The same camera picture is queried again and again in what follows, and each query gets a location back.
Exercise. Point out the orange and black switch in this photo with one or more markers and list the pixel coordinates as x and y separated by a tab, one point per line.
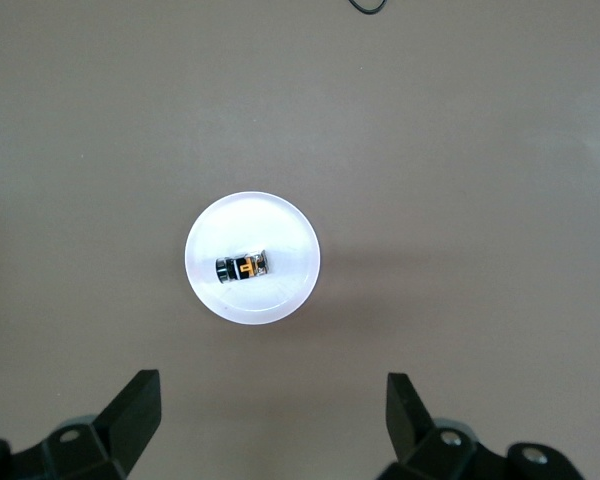
242	268

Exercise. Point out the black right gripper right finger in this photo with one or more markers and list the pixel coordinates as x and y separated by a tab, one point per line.
420	445

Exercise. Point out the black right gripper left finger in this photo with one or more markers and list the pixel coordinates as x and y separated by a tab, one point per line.
105	445

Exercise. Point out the pale pink round plate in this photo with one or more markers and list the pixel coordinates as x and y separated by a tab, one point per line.
280	230

